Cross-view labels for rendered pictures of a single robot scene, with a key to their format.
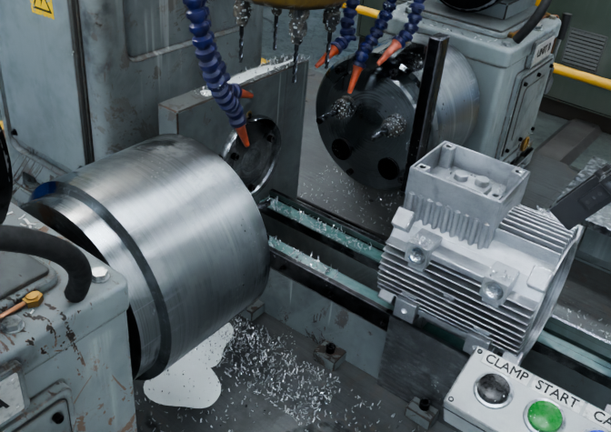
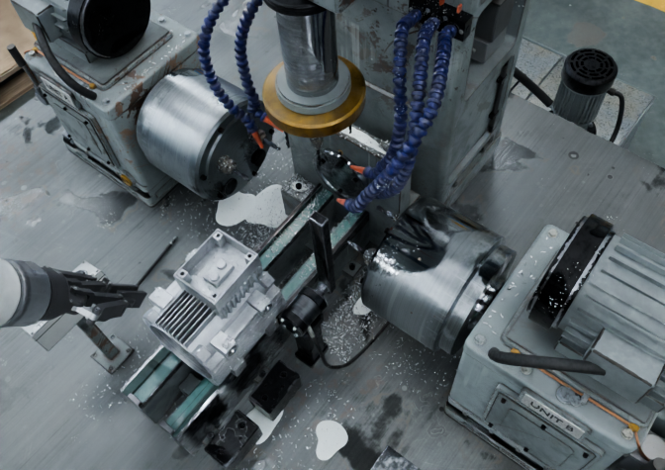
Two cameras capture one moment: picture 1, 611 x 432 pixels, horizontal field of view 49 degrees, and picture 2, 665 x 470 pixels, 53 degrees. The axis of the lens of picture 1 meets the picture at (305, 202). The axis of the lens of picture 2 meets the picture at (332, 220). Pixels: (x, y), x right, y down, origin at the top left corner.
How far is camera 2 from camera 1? 1.42 m
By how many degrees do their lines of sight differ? 67
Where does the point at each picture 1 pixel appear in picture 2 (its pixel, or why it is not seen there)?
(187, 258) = (156, 139)
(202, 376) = (237, 215)
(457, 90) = (409, 299)
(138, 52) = not seen: hidden behind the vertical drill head
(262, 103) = (352, 155)
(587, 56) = not seen: outside the picture
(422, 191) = (212, 243)
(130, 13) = not seen: hidden behind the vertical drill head
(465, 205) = (191, 264)
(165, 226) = (159, 120)
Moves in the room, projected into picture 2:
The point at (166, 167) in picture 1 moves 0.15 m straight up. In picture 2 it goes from (194, 107) to (175, 52)
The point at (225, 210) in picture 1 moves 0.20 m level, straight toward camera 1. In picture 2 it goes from (183, 143) to (86, 153)
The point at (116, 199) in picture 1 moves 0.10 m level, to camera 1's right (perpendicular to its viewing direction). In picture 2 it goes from (164, 94) to (154, 131)
